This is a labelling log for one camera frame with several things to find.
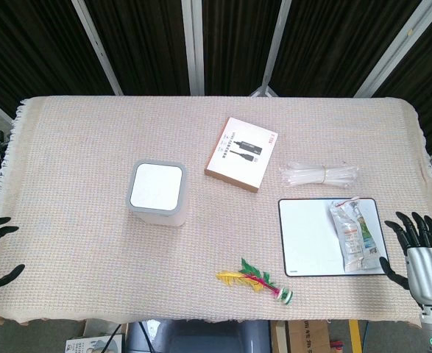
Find white plastic trash bin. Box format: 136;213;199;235
127;160;188;228

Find beige woven tablecloth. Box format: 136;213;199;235
0;94;432;327

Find aluminium frame post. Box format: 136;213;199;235
250;0;293;98
180;0;205;96
71;0;124;96
353;0;432;99

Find bundle of clear plastic sticks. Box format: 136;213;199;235
278;160;361;190

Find white plastic bin lid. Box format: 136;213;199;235
132;163;183;212

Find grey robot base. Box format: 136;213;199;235
126;318;272;353

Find black pleated curtain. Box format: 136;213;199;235
0;0;432;155

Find crumpled clear plastic packet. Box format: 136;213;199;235
328;197;381;274

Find white brown cable product box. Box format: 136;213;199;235
204;116;280;194

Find printed magazine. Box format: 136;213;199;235
65;333;124;353

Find white black-edged mat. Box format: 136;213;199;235
277;197;390;278

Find brown cardboard box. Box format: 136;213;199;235
286;320;331;353

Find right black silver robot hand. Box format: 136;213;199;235
379;211;432;306

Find colourful feather shuttlecock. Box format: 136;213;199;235
215;257;294;305

